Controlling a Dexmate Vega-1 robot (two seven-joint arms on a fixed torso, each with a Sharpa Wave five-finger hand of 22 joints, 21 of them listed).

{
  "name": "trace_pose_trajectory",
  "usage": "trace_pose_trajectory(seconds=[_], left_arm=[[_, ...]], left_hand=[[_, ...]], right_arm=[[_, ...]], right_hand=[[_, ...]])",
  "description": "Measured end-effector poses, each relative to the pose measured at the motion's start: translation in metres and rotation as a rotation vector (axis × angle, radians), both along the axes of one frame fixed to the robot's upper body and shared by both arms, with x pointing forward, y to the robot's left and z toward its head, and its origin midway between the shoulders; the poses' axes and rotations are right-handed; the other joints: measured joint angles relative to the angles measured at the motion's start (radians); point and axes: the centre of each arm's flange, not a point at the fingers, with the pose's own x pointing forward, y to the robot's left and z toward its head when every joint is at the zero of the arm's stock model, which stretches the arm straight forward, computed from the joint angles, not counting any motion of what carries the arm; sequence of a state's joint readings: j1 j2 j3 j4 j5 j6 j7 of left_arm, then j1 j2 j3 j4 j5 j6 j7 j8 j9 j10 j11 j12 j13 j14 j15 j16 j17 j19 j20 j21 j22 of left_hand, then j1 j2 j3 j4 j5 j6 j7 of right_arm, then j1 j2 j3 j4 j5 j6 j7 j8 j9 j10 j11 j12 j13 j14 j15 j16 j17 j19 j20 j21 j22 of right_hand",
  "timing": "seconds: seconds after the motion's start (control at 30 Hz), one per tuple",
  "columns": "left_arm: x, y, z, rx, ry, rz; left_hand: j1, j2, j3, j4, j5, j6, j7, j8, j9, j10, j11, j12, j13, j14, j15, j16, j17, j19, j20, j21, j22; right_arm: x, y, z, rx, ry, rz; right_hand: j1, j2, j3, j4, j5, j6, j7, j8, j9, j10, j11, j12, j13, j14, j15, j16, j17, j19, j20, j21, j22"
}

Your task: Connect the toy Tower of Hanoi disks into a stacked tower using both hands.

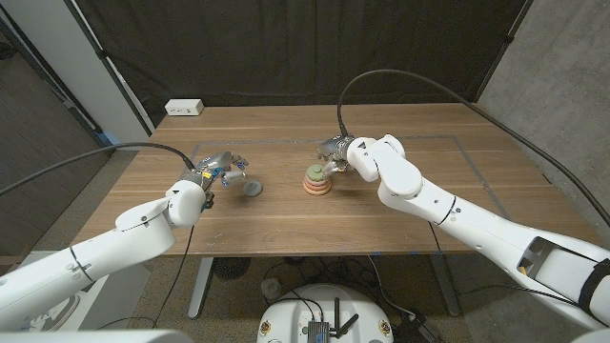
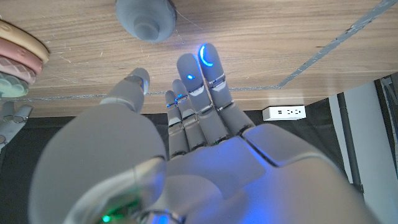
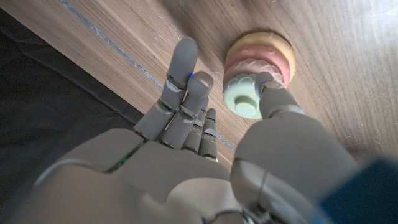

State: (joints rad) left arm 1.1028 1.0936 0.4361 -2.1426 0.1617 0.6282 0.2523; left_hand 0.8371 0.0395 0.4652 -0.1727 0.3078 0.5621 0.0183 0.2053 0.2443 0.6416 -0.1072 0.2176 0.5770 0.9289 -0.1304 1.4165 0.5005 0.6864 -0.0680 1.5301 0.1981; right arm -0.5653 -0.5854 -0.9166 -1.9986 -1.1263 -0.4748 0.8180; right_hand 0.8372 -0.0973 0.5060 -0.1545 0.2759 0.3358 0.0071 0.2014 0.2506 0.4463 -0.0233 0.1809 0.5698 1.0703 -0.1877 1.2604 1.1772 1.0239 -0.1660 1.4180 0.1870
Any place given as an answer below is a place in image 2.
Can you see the white power strip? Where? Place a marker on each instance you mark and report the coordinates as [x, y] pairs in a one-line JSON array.
[[284, 112]]

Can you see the black backdrop curtain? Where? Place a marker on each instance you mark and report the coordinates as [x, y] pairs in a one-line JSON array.
[[295, 133]]

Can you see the coral red disk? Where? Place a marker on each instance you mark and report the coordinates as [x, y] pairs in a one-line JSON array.
[[21, 54]]

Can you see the large orange disk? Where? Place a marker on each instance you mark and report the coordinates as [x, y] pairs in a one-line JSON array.
[[25, 39]]

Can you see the small dark grey disk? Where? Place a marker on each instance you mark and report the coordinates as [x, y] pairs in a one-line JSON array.
[[146, 18]]

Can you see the black backdrop stand pole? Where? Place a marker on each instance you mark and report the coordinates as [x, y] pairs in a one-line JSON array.
[[348, 140]]

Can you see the dusty pink disk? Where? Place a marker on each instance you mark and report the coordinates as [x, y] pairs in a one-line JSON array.
[[18, 70]]

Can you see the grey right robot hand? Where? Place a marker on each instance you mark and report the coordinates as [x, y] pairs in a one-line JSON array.
[[11, 124]]

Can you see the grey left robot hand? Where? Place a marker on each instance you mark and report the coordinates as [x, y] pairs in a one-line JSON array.
[[217, 174]]

